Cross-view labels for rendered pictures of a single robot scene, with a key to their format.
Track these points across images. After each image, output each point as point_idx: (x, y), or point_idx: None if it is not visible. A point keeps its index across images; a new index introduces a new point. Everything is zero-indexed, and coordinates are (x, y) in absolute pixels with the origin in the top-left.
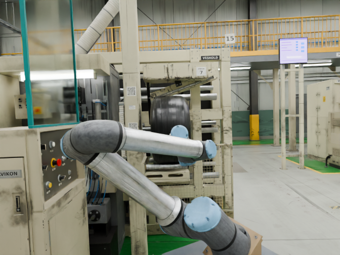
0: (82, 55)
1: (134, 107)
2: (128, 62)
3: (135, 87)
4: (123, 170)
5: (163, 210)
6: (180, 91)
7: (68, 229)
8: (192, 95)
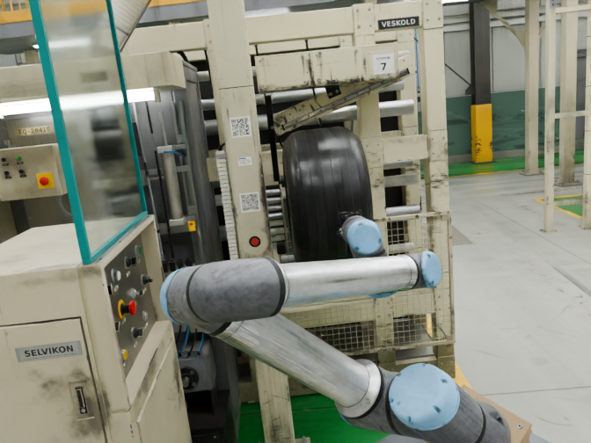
0: (130, 59)
1: (250, 160)
2: (229, 65)
3: (249, 117)
4: (279, 336)
5: (351, 393)
6: (339, 108)
7: (163, 424)
8: (361, 111)
